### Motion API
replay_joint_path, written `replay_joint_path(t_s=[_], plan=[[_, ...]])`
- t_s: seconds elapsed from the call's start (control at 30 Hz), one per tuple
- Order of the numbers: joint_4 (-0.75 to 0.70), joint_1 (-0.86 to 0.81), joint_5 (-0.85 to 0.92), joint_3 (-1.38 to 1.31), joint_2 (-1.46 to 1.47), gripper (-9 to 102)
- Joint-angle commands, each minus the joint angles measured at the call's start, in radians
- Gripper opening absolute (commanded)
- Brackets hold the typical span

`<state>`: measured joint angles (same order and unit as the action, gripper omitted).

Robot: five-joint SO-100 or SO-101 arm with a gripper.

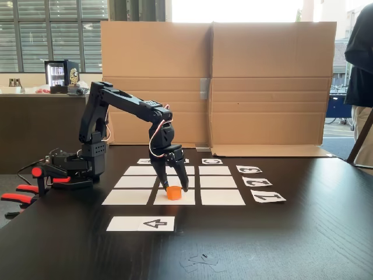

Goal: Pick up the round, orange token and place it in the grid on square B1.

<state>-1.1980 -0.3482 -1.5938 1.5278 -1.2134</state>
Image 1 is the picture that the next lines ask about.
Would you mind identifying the round orange token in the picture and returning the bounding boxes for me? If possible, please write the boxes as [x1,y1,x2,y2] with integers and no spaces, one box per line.
[166,185,183,201]

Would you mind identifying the white nine-square paper grid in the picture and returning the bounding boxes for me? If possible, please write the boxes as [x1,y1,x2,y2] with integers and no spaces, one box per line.
[101,165,246,206]

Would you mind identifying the white arrow paper sheet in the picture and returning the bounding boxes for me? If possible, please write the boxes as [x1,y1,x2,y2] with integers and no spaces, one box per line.
[106,216,175,232]

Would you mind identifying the grey tape strip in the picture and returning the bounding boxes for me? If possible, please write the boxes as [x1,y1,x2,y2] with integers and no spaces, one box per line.
[199,78,210,100]

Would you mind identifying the number 3 paper sheet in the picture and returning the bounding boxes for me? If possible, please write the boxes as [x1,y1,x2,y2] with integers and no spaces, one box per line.
[235,165,262,174]

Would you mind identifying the number 2 paper sheet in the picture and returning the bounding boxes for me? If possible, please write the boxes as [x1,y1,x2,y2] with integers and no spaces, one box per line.
[242,176,273,187]

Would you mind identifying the number 1 paper sheet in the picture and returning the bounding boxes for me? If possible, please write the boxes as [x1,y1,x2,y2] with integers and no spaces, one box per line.
[250,189,287,203]

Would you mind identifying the grey bundle on counter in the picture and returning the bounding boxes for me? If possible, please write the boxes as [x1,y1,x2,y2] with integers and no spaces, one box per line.
[67,86,90,96]

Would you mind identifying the red and black clamp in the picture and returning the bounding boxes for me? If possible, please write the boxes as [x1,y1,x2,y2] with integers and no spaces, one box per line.
[16,165,71,196]
[0,192,34,219]

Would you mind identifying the large brown cardboard box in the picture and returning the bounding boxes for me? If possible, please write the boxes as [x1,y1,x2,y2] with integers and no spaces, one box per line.
[100,20,337,158]

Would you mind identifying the black mini fridge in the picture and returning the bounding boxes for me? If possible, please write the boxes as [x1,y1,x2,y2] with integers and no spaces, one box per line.
[44,59,80,88]

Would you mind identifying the brown counter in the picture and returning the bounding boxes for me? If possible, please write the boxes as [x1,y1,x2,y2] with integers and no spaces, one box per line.
[0,92,103,175]

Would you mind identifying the brown wooden pole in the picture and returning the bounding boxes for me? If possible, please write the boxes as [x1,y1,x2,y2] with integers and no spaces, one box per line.
[346,116,373,164]

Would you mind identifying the person in dark top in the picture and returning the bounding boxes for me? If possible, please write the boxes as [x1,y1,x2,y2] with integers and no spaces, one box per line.
[343,2,373,176]

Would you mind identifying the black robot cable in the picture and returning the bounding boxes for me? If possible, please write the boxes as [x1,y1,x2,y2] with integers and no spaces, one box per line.
[16,162,38,181]

